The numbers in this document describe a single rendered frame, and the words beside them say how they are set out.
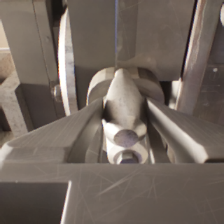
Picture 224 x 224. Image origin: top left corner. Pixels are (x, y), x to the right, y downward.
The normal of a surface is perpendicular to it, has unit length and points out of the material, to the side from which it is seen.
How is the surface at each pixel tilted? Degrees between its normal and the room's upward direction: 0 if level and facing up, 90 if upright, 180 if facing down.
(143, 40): 90
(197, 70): 90
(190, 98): 90
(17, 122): 90
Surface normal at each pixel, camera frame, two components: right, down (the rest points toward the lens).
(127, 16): -0.02, 0.58
